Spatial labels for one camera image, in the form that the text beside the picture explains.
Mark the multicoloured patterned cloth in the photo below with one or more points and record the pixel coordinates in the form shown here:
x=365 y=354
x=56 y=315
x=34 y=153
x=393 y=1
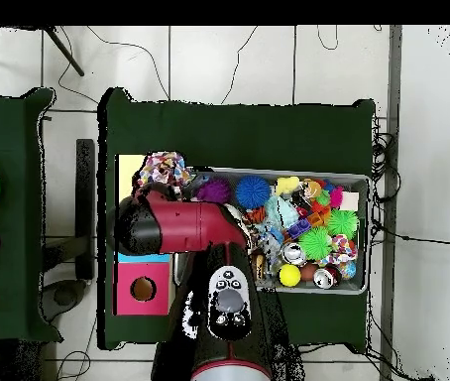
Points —
x=163 y=166

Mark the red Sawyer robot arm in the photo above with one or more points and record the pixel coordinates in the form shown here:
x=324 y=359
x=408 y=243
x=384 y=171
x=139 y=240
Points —
x=185 y=230

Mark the wooden box with three holes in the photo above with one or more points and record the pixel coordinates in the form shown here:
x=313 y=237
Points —
x=157 y=301

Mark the clear mesh bin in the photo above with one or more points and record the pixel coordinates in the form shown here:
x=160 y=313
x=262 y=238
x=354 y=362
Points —
x=308 y=289

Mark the purple spiky toy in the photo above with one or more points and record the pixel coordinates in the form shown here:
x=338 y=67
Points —
x=215 y=191

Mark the blue spiky ball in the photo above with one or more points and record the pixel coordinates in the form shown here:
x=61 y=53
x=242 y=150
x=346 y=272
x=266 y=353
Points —
x=252 y=192

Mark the brown striped wooden burger toy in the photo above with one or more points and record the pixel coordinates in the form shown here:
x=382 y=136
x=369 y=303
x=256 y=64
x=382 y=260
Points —
x=259 y=266

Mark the dark green tablecloth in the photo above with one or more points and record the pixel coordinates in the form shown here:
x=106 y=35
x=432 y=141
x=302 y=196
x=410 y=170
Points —
x=248 y=135

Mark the silver drink can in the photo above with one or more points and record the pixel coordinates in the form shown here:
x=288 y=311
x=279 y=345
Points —
x=293 y=253

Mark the yellow tennis-seam ball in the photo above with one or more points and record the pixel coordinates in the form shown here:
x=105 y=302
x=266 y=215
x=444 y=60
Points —
x=289 y=275

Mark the green spiky ball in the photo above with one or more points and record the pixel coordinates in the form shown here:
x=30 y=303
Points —
x=342 y=223
x=315 y=243

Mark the red drink can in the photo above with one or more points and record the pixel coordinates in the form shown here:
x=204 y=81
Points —
x=326 y=278

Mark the dark grey rounded floor object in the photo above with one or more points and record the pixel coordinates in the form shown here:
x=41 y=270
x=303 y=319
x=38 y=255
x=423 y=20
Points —
x=64 y=295

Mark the long black tripod leg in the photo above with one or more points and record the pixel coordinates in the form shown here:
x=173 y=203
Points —
x=64 y=51

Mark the dark green side-table cloth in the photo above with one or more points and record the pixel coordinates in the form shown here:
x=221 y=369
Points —
x=11 y=131

